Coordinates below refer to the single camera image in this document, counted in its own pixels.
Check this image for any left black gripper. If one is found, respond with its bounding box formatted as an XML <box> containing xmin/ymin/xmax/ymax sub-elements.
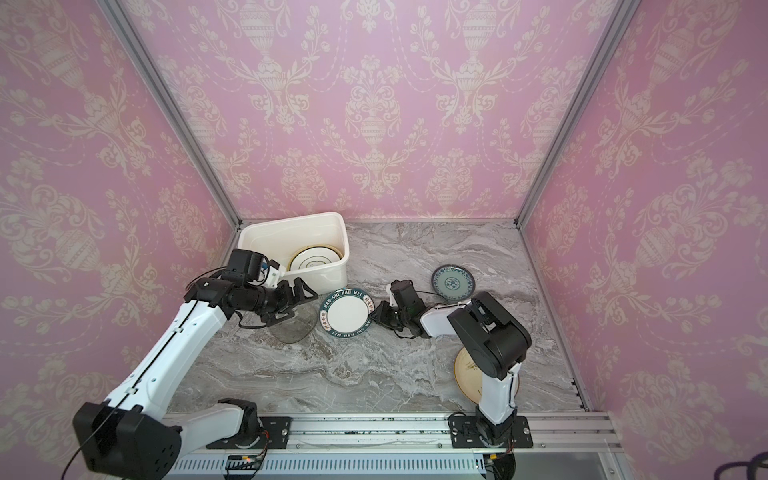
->
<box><xmin>245</xmin><ymin>275</ymin><xmax>320</xmax><ymax>326</ymax></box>

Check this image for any small green lettered rim plate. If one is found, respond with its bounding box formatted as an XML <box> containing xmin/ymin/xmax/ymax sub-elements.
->
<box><xmin>319</xmin><ymin>288</ymin><xmax>375</xmax><ymax>339</ymax></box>

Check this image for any white plate black ring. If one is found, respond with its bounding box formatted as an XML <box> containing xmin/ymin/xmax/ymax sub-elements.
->
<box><xmin>289</xmin><ymin>244</ymin><xmax>343</xmax><ymax>272</ymax></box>

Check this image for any beige plate brown rim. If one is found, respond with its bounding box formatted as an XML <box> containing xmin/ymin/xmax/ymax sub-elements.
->
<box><xmin>454</xmin><ymin>347</ymin><xmax>482</xmax><ymax>404</ymax></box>

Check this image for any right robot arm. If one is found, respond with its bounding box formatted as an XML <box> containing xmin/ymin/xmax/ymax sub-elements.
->
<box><xmin>368</xmin><ymin>280</ymin><xmax>532</xmax><ymax>446</ymax></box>

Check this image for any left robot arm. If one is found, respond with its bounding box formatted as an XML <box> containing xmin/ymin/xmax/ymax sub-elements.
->
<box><xmin>72</xmin><ymin>277</ymin><xmax>318</xmax><ymax>479</ymax></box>

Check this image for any white plastic bin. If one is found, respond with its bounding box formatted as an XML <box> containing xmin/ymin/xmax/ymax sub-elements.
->
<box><xmin>237</xmin><ymin>212</ymin><xmax>350</xmax><ymax>294</ymax></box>

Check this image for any clear glass plate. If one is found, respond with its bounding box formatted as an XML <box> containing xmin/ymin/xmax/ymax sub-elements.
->
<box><xmin>268</xmin><ymin>302</ymin><xmax>319</xmax><ymax>344</ymax></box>

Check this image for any small blue patterned plate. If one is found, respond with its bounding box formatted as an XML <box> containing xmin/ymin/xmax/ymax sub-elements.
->
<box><xmin>431</xmin><ymin>264</ymin><xmax>476</xmax><ymax>302</ymax></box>

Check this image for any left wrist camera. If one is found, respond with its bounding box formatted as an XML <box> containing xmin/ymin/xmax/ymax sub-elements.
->
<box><xmin>222</xmin><ymin>249</ymin><xmax>282</xmax><ymax>288</ymax></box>

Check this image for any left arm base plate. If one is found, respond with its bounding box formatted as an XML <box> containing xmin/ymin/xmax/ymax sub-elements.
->
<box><xmin>236</xmin><ymin>416</ymin><xmax>292</xmax><ymax>451</ymax></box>

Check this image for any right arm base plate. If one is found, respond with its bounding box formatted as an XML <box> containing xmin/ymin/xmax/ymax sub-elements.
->
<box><xmin>447</xmin><ymin>414</ymin><xmax>534</xmax><ymax>449</ymax></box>

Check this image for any aluminium mounting rail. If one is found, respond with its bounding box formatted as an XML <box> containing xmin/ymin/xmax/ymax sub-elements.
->
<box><xmin>162</xmin><ymin>412</ymin><xmax>632</xmax><ymax>479</ymax></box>

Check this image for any left corner aluminium post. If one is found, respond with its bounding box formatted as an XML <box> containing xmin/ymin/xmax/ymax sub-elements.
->
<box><xmin>96</xmin><ymin>0</ymin><xmax>242</xmax><ymax>230</ymax></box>

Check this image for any corner aluminium post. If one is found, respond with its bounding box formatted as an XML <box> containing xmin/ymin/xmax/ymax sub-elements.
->
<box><xmin>516</xmin><ymin>0</ymin><xmax>641</xmax><ymax>231</ymax></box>
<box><xmin>96</xmin><ymin>0</ymin><xmax>242</xmax><ymax>230</ymax></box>

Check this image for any right corner aluminium post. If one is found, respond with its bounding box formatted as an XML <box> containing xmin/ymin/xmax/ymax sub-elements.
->
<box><xmin>516</xmin><ymin>0</ymin><xmax>641</xmax><ymax>231</ymax></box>

